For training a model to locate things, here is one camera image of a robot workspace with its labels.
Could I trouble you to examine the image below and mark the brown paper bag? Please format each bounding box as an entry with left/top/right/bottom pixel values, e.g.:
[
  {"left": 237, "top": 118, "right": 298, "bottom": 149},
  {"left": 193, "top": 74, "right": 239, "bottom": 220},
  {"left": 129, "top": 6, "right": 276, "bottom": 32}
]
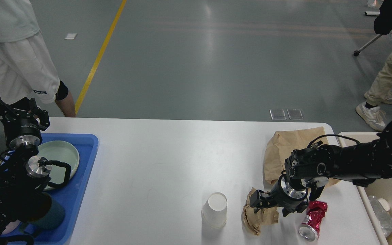
[{"left": 263, "top": 127, "right": 325, "bottom": 185}]

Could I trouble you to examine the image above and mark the pink mug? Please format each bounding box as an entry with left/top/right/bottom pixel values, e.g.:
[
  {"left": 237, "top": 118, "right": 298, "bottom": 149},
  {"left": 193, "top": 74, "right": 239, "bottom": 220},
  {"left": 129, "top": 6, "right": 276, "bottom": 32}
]
[{"left": 1, "top": 220, "right": 21, "bottom": 235}]

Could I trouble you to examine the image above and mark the white paper cup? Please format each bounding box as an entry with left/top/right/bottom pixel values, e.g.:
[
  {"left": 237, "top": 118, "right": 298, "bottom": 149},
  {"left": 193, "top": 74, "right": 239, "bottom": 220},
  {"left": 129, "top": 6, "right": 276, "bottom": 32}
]
[{"left": 201, "top": 192, "right": 228, "bottom": 228}]

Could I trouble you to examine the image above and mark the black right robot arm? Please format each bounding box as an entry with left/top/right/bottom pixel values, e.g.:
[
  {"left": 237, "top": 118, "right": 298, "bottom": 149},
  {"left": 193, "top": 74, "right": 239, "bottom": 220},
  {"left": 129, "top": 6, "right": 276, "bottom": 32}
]
[{"left": 249, "top": 121, "right": 392, "bottom": 216}]

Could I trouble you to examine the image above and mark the aluminium foil tray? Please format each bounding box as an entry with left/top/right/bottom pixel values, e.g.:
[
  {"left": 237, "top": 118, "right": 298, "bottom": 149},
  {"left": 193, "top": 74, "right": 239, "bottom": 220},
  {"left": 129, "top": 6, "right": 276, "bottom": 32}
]
[{"left": 368, "top": 195, "right": 392, "bottom": 237}]

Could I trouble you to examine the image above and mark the person in beige trousers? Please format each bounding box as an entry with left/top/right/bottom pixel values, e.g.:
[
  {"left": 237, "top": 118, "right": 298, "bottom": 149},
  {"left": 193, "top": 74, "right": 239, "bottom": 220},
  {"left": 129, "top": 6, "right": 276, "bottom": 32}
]
[{"left": 355, "top": 52, "right": 392, "bottom": 131}]

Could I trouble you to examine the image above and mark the brown paper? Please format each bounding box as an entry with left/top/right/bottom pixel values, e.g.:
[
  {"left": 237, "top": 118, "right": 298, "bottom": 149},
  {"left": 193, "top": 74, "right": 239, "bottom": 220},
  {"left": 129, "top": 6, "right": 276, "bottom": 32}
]
[{"left": 242, "top": 187, "right": 279, "bottom": 236}]

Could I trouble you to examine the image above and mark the teal mug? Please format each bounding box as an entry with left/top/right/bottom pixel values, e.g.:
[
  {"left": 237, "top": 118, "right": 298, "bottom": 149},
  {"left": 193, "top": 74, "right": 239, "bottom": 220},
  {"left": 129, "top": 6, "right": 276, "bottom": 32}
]
[{"left": 18, "top": 192, "right": 66, "bottom": 238}]

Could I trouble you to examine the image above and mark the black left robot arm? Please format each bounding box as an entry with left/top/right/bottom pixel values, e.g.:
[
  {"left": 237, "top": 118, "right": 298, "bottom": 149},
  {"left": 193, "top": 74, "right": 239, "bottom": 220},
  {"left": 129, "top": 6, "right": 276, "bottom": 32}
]
[{"left": 0, "top": 96, "right": 71, "bottom": 245}]

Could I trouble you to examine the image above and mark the blue plastic tray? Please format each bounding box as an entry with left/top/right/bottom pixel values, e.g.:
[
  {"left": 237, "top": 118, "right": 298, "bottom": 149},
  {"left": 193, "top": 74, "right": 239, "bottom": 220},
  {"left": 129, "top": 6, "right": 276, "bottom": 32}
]
[{"left": 0, "top": 133, "right": 99, "bottom": 245}]

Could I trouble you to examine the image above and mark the person in white shorts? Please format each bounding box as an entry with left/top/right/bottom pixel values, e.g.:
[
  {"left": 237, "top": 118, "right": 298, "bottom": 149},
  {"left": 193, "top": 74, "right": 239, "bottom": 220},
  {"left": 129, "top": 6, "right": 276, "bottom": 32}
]
[{"left": 0, "top": 0, "right": 77, "bottom": 177}]

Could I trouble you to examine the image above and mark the office chair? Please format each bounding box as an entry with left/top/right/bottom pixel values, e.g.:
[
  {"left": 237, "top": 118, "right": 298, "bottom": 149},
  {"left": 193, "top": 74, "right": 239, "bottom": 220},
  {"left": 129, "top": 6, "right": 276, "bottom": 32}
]
[{"left": 353, "top": 0, "right": 392, "bottom": 57}]

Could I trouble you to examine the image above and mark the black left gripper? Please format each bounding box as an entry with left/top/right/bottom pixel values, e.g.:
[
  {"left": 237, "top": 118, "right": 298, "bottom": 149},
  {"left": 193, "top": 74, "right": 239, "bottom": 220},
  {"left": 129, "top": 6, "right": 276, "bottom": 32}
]
[{"left": 0, "top": 96, "right": 50, "bottom": 149}]

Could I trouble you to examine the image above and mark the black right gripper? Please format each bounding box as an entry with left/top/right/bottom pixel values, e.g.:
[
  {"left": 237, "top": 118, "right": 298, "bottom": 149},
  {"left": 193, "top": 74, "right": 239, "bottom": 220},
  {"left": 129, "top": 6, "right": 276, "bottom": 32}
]
[{"left": 249, "top": 175, "right": 308, "bottom": 217}]

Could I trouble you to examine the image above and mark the paper cup in bin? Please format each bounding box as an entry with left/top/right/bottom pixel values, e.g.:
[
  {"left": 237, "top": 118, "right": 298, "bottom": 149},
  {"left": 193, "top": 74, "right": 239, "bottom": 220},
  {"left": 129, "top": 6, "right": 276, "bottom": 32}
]
[{"left": 378, "top": 198, "right": 390, "bottom": 212}]

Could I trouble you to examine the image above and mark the crushed red can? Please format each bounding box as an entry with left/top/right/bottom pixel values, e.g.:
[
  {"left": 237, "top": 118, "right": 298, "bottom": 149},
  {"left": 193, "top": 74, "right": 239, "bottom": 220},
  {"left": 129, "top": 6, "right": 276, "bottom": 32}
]
[{"left": 298, "top": 200, "right": 328, "bottom": 242}]

